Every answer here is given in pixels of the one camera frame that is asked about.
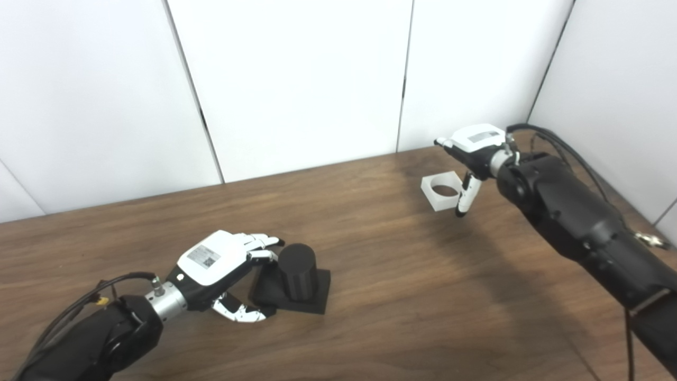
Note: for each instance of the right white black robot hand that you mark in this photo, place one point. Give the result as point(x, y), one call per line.
point(476, 140)

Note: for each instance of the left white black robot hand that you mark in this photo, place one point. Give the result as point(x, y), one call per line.
point(209, 262)

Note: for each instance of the white square piece with hole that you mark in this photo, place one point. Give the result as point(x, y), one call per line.
point(431, 190)

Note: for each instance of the black peg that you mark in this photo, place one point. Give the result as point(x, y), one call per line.
point(297, 270)

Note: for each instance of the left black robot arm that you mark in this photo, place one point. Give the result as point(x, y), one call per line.
point(100, 338)

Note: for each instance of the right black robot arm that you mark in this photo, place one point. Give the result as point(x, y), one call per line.
point(582, 222)

